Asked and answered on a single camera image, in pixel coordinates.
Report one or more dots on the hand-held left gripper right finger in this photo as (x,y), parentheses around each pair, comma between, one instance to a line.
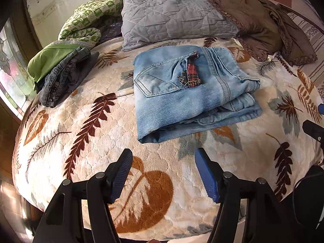
(206,172)

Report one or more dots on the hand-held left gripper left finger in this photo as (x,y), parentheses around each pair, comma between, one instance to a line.
(121,177)

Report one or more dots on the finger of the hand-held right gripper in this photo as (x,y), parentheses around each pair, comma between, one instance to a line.
(321,108)
(313,130)

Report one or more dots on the light blue denim pants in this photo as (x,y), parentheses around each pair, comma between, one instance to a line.
(162,106)

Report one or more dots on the cream leaf-print fleece blanket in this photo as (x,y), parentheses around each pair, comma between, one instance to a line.
(88,141)

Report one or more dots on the striped beige maroon blanket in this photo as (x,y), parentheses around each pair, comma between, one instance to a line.
(310,30)

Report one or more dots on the grey denim garment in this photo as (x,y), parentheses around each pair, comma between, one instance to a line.
(65,81)

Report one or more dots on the brown garment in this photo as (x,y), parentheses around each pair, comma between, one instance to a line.
(253,17)

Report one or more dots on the plain green cloth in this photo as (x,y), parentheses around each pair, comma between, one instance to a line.
(50,60)

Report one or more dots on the dark purple cloth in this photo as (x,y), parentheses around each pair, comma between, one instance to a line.
(112,30)

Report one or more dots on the grey quilted pillow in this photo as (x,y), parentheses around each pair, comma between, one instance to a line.
(172,15)

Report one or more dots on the green and white patterned quilt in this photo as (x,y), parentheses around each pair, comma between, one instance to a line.
(86,17)

